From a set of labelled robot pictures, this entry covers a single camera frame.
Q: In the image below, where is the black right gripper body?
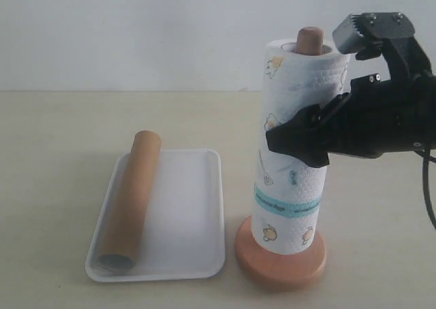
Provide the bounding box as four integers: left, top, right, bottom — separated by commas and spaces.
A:
320, 12, 435, 159

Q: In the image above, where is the printed white paper towel roll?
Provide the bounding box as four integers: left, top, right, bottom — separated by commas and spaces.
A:
251, 39, 349, 255

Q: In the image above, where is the brown cardboard tube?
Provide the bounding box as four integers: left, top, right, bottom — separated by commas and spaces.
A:
97, 130, 161, 273

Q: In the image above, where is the wooden paper towel holder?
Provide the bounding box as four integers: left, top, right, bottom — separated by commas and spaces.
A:
235, 27, 326, 289

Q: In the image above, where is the white rectangular tray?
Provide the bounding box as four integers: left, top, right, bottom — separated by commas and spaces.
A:
84, 149, 225, 283

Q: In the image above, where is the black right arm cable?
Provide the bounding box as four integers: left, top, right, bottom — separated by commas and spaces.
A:
411, 140, 436, 228

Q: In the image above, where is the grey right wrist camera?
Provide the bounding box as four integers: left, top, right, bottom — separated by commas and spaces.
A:
332, 12, 381, 54

